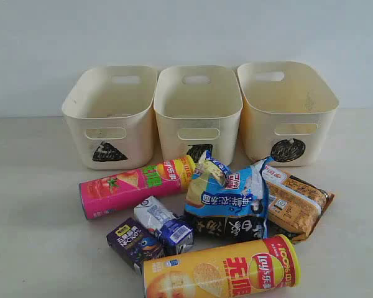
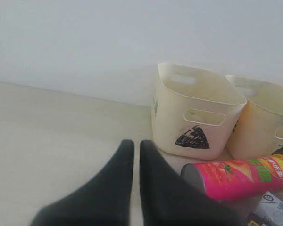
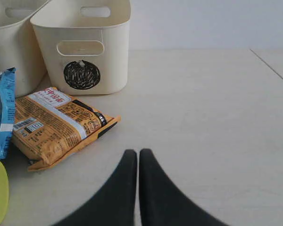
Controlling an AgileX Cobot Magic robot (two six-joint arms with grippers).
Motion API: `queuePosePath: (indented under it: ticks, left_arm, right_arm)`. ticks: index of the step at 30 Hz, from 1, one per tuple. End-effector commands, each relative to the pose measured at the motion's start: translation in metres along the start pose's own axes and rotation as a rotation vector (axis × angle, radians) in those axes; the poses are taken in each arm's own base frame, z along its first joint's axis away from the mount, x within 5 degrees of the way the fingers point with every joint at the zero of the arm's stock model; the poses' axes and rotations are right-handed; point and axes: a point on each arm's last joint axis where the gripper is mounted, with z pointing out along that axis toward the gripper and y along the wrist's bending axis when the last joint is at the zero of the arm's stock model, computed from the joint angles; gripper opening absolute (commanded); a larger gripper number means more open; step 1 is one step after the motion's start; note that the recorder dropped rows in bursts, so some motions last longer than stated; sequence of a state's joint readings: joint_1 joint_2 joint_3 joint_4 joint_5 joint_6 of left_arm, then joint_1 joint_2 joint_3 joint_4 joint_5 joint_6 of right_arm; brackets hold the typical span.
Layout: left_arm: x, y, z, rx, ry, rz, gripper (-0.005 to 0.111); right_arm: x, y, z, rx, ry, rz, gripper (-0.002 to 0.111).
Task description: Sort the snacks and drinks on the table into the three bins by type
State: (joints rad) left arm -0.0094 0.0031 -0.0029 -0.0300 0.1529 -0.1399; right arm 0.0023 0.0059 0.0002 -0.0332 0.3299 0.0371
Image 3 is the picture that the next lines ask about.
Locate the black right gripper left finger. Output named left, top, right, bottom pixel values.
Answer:
left=55, top=149, right=137, bottom=226

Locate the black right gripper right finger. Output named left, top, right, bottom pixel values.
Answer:
left=139, top=148, right=226, bottom=226

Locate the orange instant noodle packet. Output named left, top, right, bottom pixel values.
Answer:
left=12, top=87, right=121, bottom=172

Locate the blue instant noodle packet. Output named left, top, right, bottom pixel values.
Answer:
left=0, top=67, right=16, bottom=160

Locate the cream bin with circle mark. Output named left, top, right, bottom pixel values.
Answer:
left=30, top=0, right=131, bottom=95

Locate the cream bin with square mark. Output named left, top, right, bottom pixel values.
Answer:
left=0, top=0, right=47, bottom=97

